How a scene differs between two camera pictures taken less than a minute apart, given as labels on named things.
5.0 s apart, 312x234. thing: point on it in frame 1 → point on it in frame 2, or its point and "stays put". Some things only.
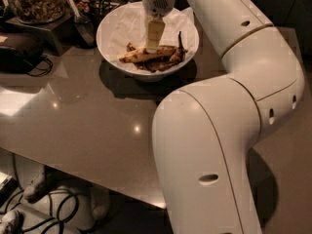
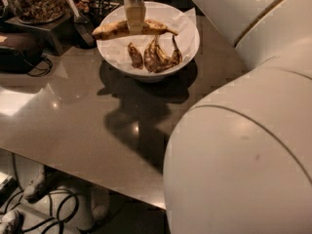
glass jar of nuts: (36, 4) stays put
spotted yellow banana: (142, 54) → (120, 30)
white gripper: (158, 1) → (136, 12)
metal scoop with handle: (83, 24) stays put
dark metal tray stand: (62, 31) stays put
